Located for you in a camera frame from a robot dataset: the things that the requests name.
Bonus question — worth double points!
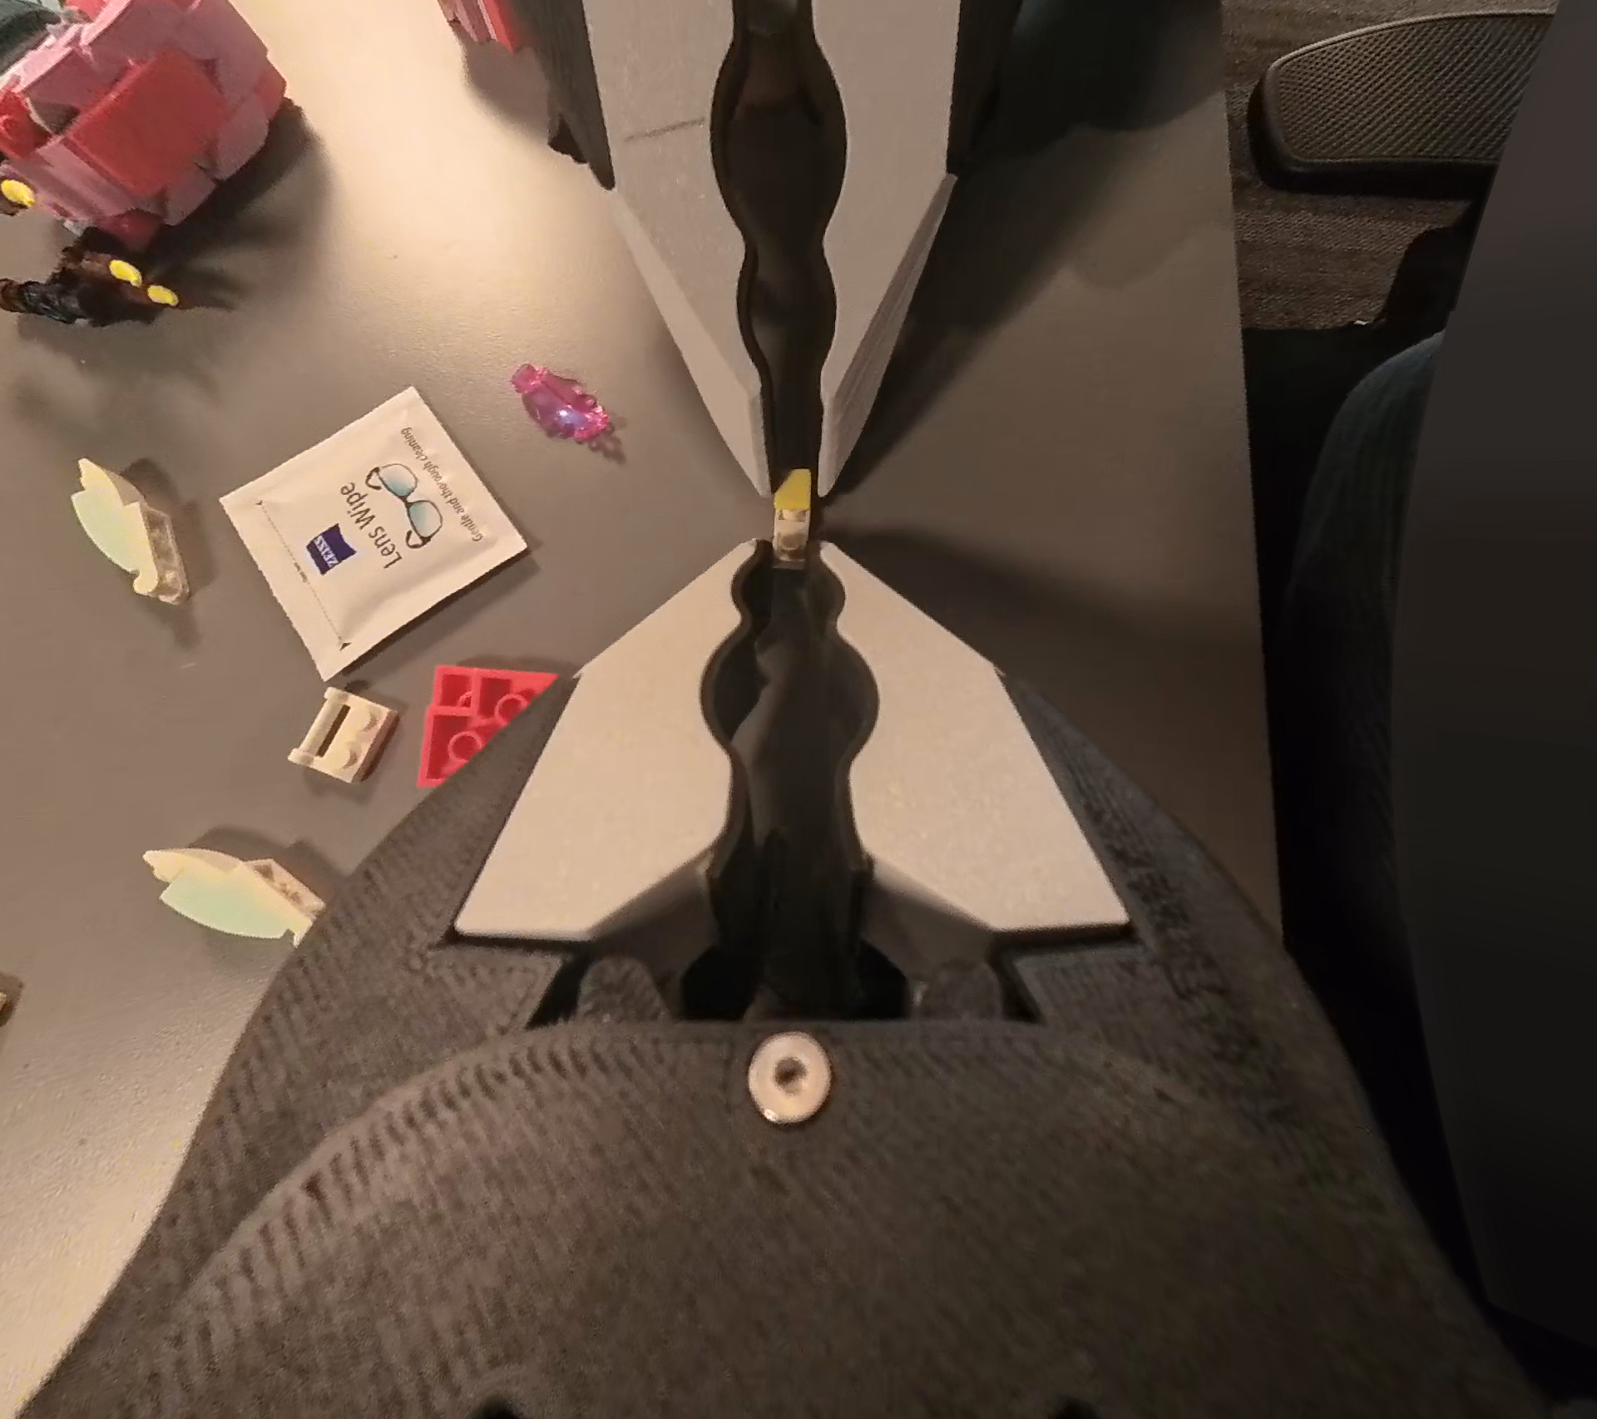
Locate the black chair back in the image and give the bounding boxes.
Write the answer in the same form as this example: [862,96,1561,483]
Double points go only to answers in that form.
[1423,0,1597,1340]

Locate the white lens wipe packet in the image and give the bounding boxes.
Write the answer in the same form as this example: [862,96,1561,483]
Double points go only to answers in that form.
[220,387,529,685]

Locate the pale wing toy piece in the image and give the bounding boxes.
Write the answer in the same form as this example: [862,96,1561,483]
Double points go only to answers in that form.
[72,457,192,606]
[142,843,316,944]

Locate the pink red toy brick model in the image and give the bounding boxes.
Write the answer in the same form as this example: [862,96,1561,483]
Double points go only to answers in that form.
[0,0,291,257]

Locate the small yellow toy brick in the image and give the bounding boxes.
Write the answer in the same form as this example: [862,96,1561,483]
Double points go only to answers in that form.
[770,468,815,571]

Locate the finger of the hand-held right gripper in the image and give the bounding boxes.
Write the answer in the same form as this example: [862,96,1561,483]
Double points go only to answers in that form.
[561,0,804,502]
[804,0,975,488]

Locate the beige hinge toy brick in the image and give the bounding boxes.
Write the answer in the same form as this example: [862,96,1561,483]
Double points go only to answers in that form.
[286,686,401,788]

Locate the person's dark trouser leg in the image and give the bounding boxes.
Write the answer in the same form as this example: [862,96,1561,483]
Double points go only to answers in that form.
[1278,332,1481,1335]

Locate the red toy plate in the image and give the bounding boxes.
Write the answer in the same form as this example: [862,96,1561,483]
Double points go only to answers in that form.
[416,666,561,793]

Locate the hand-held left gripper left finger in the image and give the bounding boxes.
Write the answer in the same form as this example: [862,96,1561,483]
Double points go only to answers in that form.
[454,540,784,962]

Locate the magenta transparent toy piece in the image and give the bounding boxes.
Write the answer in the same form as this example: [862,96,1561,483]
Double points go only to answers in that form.
[509,362,616,445]

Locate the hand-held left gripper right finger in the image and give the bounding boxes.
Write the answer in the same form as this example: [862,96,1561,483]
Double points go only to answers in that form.
[785,540,1133,956]

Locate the dark toy figure yellow studs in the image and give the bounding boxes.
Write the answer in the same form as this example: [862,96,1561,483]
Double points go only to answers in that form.
[0,244,187,327]

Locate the black mesh chair armrest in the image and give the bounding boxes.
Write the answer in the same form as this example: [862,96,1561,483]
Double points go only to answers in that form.
[1251,26,1552,189]

